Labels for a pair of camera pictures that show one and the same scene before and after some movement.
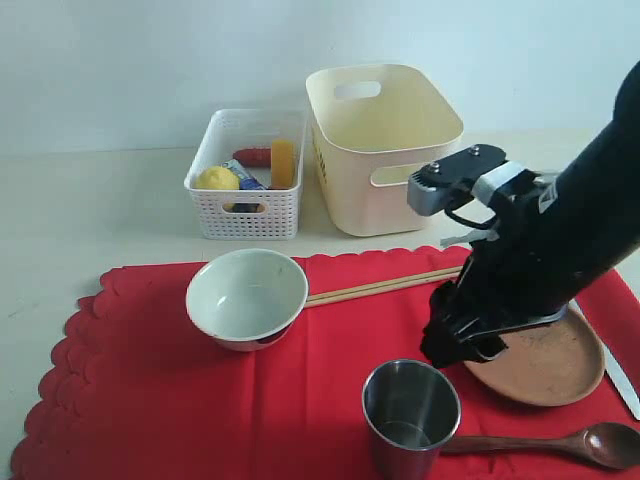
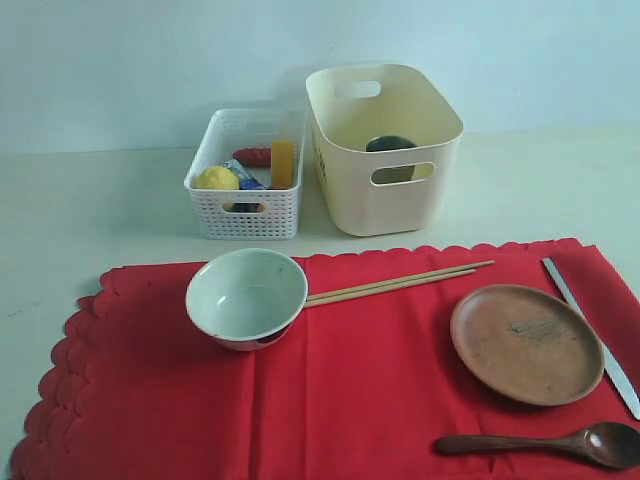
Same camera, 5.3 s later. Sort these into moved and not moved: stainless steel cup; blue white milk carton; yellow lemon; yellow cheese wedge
Moved: stainless steel cup
Not moved: yellow lemon; blue white milk carton; yellow cheese wedge
